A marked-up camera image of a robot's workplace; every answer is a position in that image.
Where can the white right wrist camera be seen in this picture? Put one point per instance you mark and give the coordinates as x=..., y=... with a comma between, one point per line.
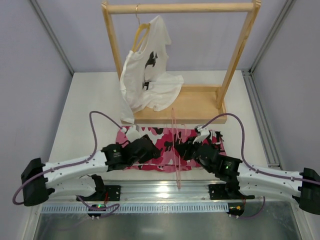
x=202, y=134

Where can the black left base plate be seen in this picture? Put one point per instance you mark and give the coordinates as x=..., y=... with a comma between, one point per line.
x=112, y=193

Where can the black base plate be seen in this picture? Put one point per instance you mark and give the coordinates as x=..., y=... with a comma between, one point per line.
x=218, y=191
x=112, y=193

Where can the wooden clothes rack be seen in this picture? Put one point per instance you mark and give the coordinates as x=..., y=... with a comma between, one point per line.
x=194, y=102

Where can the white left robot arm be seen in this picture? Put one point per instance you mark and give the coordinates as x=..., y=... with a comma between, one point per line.
x=80, y=177

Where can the slotted cable duct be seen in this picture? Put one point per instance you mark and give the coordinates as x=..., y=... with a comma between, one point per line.
x=139, y=208

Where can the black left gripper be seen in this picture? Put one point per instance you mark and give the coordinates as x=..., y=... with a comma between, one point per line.
x=152, y=147

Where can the pink camouflage trousers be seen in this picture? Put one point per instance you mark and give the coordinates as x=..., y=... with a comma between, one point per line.
x=162, y=139

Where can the yellow clothes hanger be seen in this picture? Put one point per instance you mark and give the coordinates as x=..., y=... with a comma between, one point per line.
x=141, y=33

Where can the white printed t-shirt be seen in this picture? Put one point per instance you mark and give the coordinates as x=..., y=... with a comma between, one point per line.
x=144, y=81

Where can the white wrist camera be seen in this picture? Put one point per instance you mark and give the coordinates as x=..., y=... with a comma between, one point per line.
x=132, y=133
x=202, y=134

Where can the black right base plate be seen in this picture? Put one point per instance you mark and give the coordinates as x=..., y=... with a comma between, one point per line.
x=218, y=191

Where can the pink wire clothes hanger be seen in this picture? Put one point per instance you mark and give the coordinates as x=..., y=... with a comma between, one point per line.
x=176, y=156

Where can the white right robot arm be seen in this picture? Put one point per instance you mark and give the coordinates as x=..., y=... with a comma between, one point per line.
x=248, y=180

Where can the aluminium frame rail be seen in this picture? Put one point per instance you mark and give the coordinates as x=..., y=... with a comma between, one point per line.
x=159, y=190

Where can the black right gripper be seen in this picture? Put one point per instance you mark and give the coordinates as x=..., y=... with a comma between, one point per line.
x=186, y=149

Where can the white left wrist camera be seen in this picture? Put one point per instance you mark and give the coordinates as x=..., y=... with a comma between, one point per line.
x=132, y=133

